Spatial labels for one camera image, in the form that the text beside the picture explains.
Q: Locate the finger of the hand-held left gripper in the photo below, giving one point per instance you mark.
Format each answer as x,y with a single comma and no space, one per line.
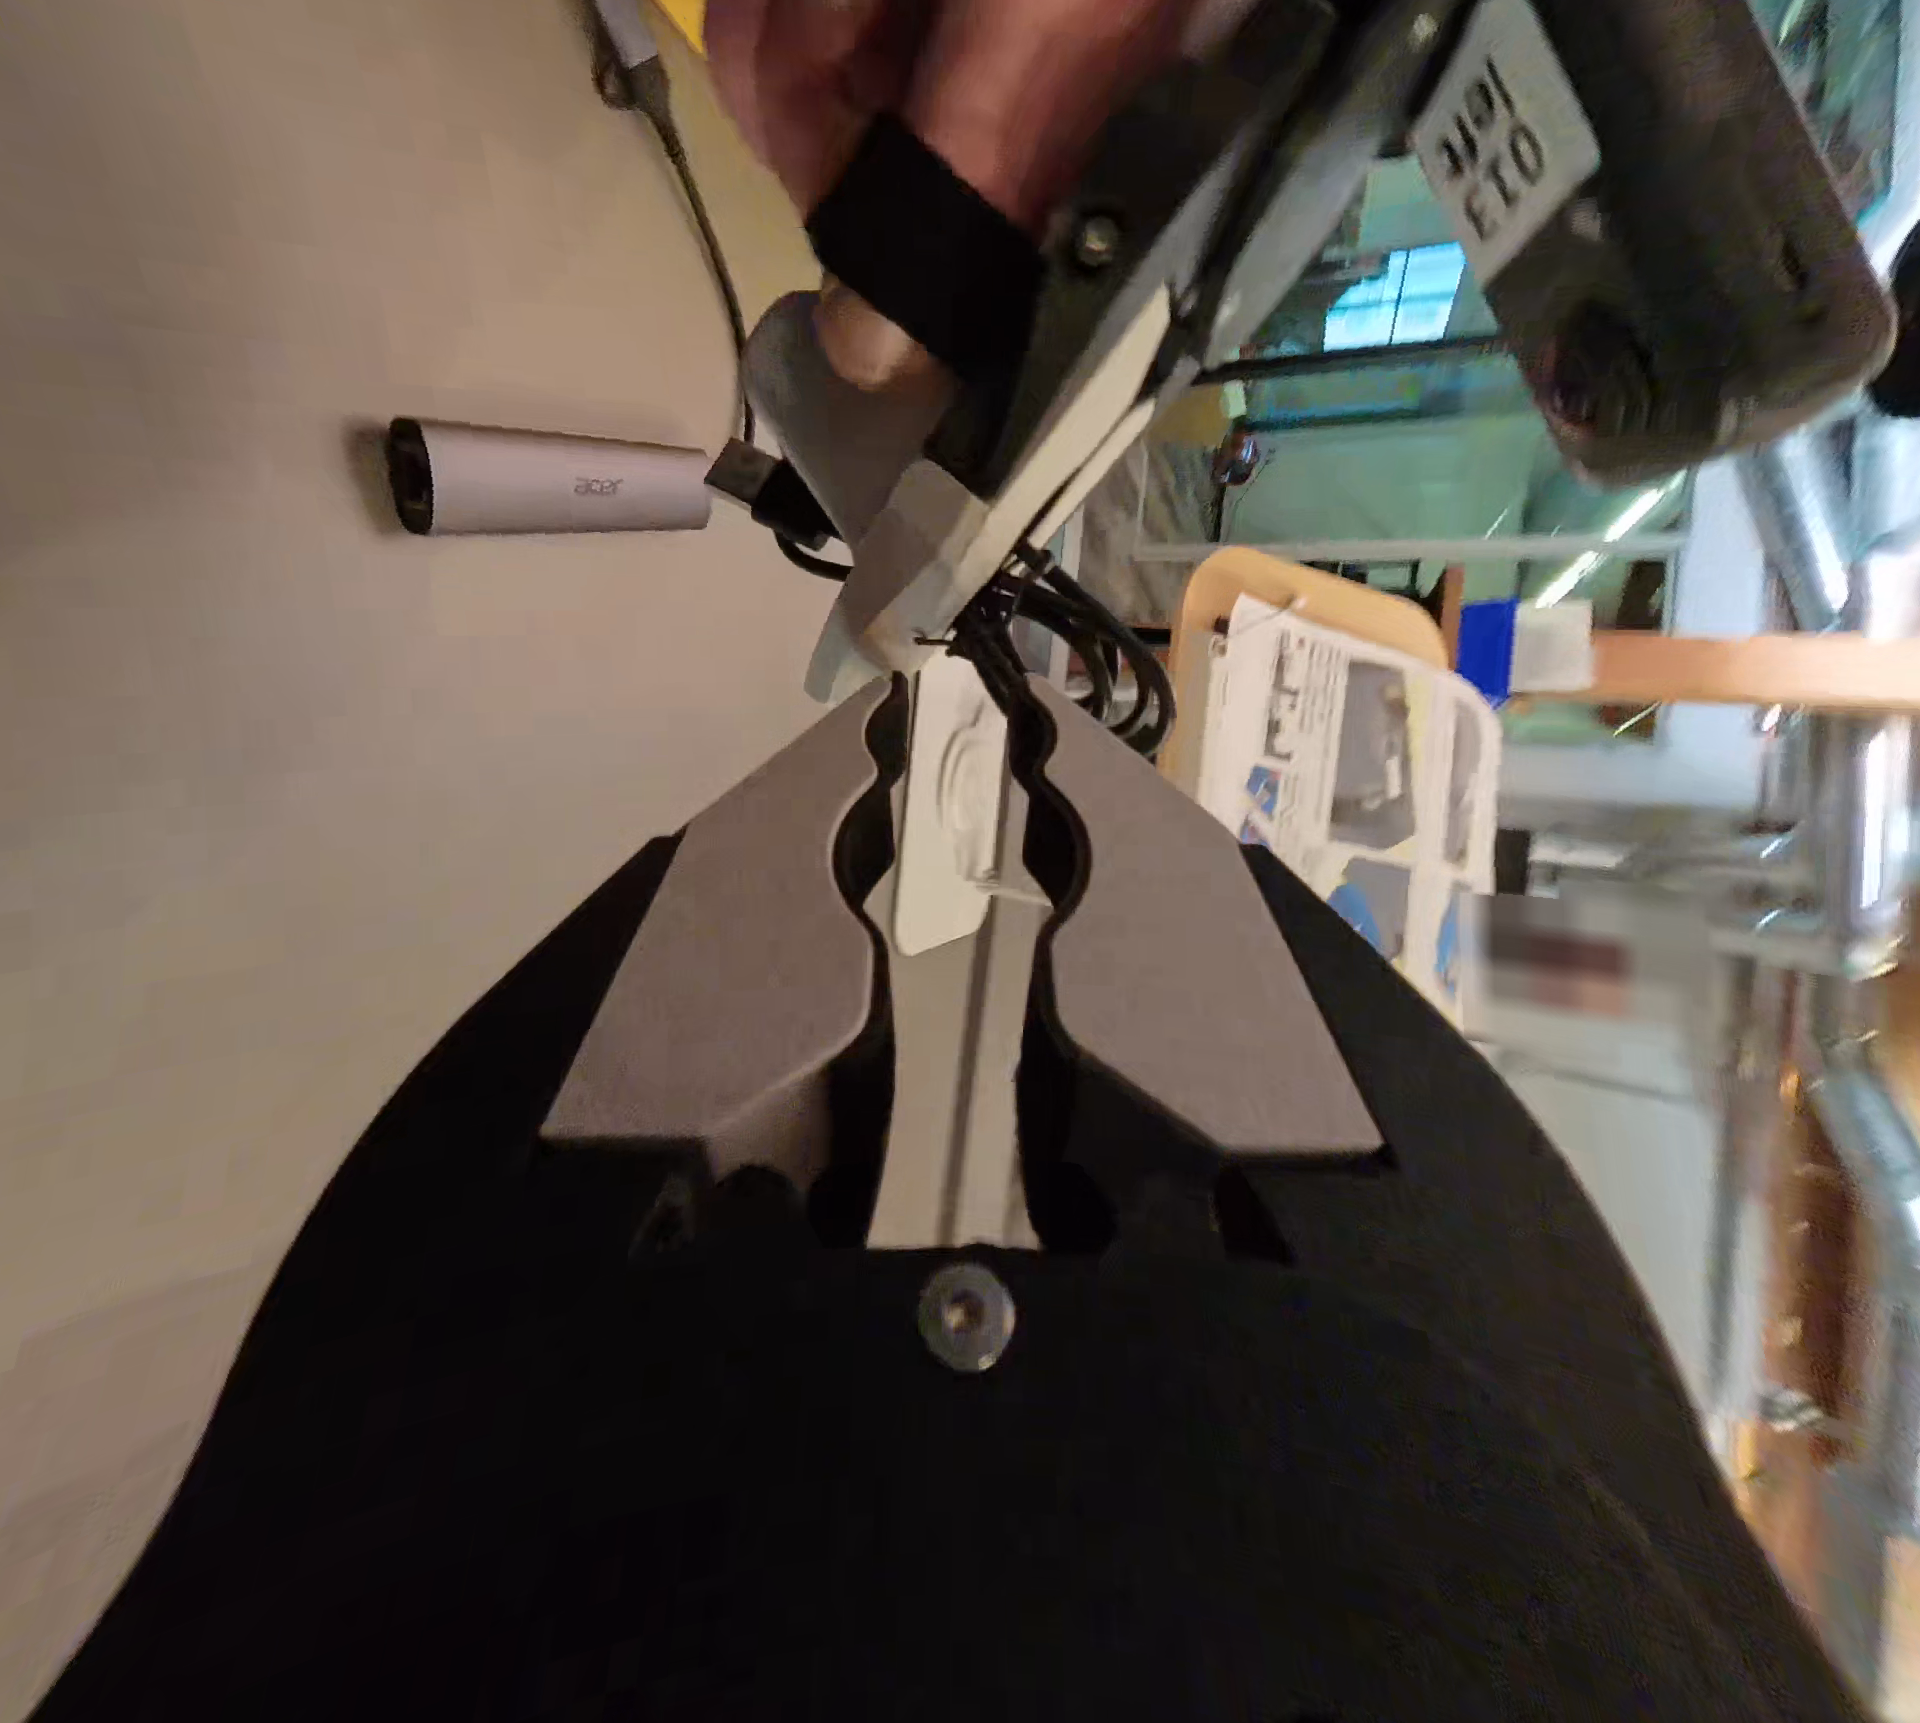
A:
915,555
1103,463

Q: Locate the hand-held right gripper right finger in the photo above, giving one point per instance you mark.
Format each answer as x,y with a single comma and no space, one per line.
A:
1201,1004

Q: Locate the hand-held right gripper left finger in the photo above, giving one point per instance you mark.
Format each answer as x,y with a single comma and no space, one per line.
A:
721,988

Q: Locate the blue white small box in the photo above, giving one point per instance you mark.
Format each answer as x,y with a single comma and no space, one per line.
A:
1514,645

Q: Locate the black twist tie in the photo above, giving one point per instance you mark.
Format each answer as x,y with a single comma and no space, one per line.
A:
922,645

